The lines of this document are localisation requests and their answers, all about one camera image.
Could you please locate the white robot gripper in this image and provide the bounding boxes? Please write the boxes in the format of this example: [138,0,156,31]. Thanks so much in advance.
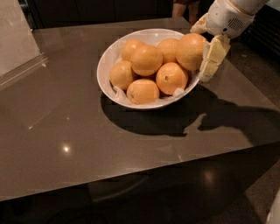
[190,0,255,82]

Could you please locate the large orange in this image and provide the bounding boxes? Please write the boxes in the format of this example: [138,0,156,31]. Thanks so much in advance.
[176,33,207,71]

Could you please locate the white robot forearm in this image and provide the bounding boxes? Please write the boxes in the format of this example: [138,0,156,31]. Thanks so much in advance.
[228,0,269,16]

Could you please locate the white ceramic bowl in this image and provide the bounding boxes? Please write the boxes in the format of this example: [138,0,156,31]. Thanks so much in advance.
[96,29,199,110]

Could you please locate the orange back middle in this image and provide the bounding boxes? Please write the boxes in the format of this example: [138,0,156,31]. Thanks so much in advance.
[157,38,178,64]

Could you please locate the standing person's legs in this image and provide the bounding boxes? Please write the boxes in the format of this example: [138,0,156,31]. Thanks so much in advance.
[171,0,200,25]

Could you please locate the orange front right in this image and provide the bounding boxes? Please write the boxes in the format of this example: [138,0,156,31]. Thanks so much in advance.
[156,62,189,95]

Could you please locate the orange centre top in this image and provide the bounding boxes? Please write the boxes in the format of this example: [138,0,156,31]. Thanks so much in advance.
[130,45,163,76]

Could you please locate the orange back left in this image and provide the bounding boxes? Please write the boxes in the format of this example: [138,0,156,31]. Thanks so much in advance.
[121,39,144,61]

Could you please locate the orange front bottom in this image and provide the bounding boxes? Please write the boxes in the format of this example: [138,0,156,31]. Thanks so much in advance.
[126,79,160,104]

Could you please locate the clear acrylic sign stand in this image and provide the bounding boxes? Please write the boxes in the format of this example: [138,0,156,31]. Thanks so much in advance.
[0,0,47,89]

